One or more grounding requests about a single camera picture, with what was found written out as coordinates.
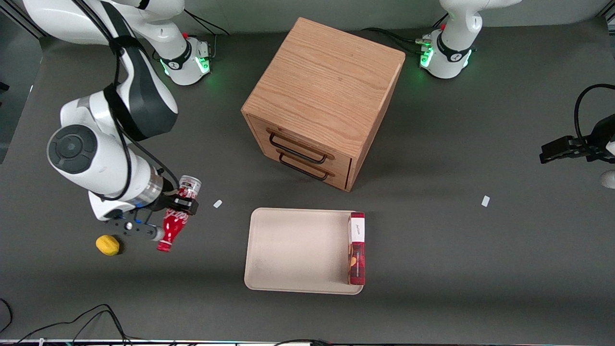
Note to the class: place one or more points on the wooden drawer cabinet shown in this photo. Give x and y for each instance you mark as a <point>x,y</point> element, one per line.
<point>326,91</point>

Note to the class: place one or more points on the yellow lemon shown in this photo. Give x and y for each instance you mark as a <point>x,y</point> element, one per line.
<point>107,245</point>

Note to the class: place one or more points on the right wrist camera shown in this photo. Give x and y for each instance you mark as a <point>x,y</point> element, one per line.
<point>137,229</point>

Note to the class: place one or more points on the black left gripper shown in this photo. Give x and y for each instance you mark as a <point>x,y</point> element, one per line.
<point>601,136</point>

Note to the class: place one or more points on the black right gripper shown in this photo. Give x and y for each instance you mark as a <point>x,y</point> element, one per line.
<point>166,199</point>

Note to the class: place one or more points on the red snack box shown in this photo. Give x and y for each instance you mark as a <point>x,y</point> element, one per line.
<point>357,250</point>

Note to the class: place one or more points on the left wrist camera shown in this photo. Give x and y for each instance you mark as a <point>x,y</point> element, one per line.
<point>608,179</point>

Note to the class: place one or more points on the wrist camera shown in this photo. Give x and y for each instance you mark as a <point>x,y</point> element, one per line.
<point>137,229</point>
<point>608,179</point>

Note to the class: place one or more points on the beige plastic tray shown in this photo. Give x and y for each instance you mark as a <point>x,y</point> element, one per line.
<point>298,250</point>

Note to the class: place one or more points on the red coke bottle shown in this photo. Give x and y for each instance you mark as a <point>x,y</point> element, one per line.
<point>173,228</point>

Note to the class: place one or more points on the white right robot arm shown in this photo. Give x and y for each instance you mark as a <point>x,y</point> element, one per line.
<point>96,158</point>

